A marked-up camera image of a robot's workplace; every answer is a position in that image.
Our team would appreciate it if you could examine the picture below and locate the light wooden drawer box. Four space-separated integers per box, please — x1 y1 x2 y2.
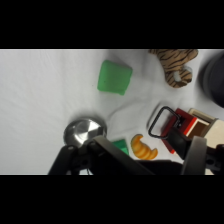
187 107 224 148

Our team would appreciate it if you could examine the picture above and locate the white tablecloth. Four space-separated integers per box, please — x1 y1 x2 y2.
0 49 224 175

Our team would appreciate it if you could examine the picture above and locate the black metal drawer handle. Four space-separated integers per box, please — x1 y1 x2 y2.
147 105 180 140

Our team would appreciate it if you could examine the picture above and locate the dark round object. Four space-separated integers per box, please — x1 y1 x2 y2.
199 52 224 108

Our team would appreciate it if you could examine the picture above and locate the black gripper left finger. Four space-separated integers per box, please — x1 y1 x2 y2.
87 135 156 175

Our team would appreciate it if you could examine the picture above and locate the orange toy croissant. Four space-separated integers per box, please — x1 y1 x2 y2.
130 133 159 161

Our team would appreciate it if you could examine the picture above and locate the tiger striped plush toy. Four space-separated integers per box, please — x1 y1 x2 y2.
148 49 200 89

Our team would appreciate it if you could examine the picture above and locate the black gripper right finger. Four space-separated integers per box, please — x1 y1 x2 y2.
167 127 208 175

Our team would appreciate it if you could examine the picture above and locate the large green sponge block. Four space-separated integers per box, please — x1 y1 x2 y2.
96 59 134 97

